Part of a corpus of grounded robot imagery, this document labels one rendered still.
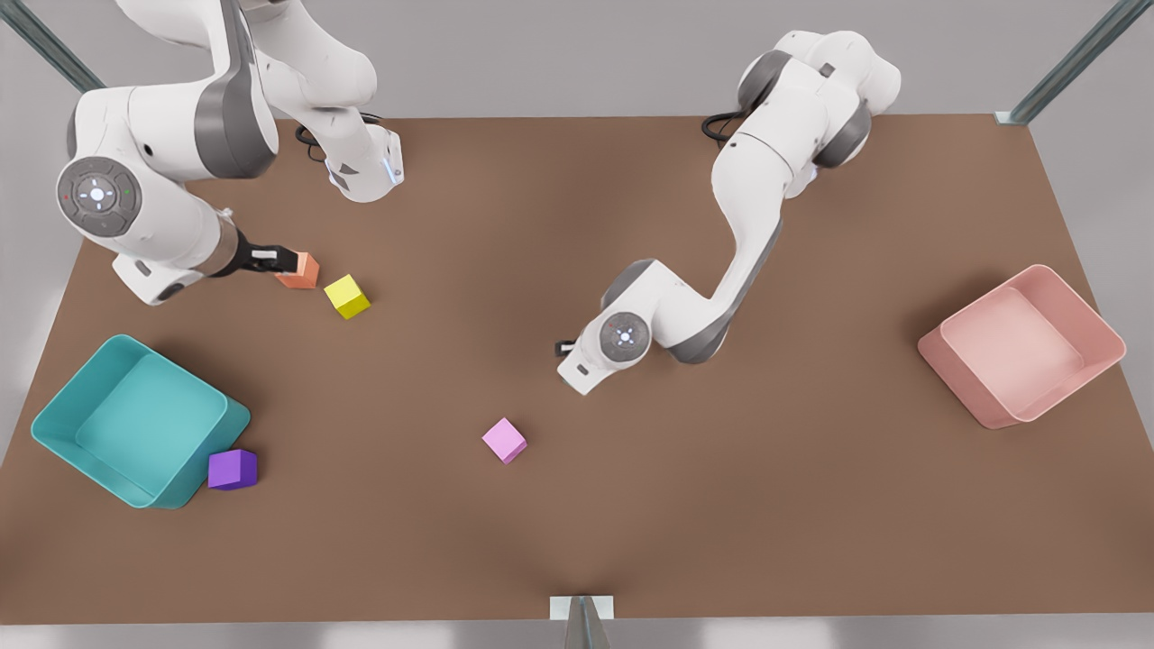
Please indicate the orange cube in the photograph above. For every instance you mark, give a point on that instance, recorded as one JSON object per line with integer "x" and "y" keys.
{"x": 303, "y": 271}

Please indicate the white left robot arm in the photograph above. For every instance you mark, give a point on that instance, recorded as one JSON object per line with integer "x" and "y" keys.
{"x": 766, "y": 171}

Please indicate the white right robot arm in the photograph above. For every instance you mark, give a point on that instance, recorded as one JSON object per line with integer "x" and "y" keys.
{"x": 162, "y": 126}

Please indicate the yellow cube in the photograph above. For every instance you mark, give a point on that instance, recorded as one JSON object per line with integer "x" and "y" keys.
{"x": 346, "y": 297}

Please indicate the pink cube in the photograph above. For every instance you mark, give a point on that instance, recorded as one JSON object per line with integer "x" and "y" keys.
{"x": 503, "y": 440}

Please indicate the teal bin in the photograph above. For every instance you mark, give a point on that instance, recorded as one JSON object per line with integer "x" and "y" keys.
{"x": 135, "y": 419}

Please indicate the purple cube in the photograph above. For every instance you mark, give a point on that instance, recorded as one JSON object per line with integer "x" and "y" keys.
{"x": 232, "y": 470}

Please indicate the pink bin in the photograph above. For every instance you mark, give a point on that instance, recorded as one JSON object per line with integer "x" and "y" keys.
{"x": 1023, "y": 347}

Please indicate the silver frame post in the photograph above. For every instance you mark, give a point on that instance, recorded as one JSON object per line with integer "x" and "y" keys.
{"x": 54, "y": 50}
{"x": 1073, "y": 63}
{"x": 584, "y": 622}

